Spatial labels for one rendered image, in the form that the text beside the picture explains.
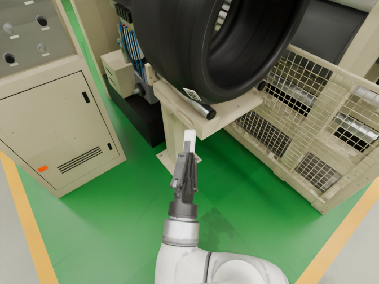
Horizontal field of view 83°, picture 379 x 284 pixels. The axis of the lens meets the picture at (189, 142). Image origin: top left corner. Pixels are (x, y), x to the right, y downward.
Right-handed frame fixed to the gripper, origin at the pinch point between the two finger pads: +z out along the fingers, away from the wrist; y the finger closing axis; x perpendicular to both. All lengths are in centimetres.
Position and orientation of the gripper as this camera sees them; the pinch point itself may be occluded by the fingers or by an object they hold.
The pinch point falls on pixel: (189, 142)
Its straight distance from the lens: 60.0
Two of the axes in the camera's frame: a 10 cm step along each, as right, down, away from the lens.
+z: 0.9, -9.5, 2.8
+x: 9.1, -0.3, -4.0
